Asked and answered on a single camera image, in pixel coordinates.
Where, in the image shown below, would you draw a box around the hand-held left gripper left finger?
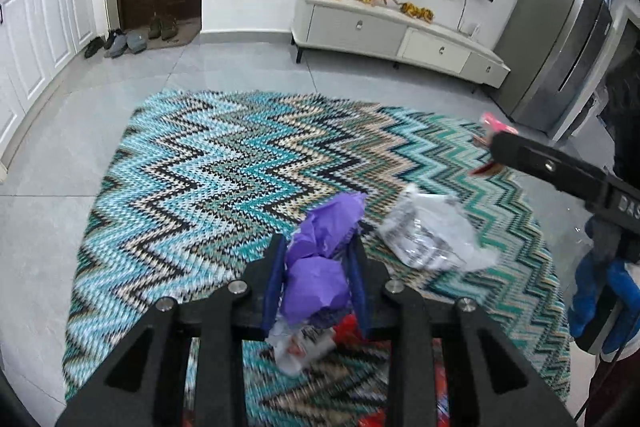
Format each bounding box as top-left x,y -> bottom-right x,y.
55,234 -> 289,427

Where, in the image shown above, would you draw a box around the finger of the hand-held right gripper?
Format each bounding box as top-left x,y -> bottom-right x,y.
490,132 -> 609,208

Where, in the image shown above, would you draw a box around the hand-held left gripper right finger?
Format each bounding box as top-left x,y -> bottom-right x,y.
345,235 -> 582,427

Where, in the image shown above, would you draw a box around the purple paper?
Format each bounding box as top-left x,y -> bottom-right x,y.
280,192 -> 369,329

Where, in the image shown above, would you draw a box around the pink wrapper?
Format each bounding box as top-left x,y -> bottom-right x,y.
470,111 -> 517,178

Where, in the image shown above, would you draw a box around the white red snack wrapper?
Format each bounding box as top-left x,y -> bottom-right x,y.
267,314 -> 337,376

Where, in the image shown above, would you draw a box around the white black plastic wrapper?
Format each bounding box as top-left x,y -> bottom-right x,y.
376,183 -> 502,272

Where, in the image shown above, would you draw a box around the person's right hand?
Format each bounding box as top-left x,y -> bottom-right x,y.
569,214 -> 640,354

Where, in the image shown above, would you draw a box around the person's dark clothing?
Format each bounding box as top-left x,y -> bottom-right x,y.
600,57 -> 640,180

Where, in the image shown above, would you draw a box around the grey double-door fridge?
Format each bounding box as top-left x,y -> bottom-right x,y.
492,0 -> 614,140

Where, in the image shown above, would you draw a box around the zigzag knitted blanket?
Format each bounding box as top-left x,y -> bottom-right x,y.
62,88 -> 572,427

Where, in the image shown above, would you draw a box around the golden tiger figurine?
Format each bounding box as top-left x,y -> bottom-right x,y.
399,2 -> 436,23

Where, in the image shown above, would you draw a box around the white television cabinet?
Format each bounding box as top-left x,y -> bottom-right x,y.
291,0 -> 511,90

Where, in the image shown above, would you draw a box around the shoes by door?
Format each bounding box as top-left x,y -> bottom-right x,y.
122,19 -> 201,50

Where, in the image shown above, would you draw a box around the white floor cabinets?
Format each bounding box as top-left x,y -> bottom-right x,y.
0,0 -> 97,172

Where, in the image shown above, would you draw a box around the television cable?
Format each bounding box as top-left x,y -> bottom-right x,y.
440,0 -> 472,32

